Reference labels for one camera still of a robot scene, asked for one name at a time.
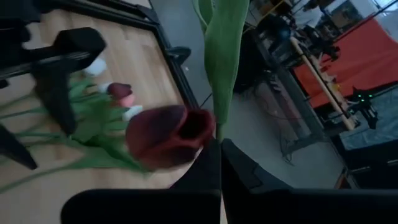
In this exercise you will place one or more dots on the black robot with green lights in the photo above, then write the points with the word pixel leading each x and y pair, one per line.
pixel 363 105

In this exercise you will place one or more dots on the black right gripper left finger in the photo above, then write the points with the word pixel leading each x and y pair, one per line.
pixel 192 205

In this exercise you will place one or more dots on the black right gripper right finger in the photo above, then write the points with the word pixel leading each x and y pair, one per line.
pixel 280 208

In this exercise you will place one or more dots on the light wooden beam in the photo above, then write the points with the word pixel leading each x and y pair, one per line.
pixel 323 87

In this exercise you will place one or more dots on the orange cloth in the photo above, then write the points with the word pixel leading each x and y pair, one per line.
pixel 367 59

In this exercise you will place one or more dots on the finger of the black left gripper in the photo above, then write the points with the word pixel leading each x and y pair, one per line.
pixel 57 99
pixel 15 149

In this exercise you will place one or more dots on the black metal table frame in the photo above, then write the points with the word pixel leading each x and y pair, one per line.
pixel 174 71

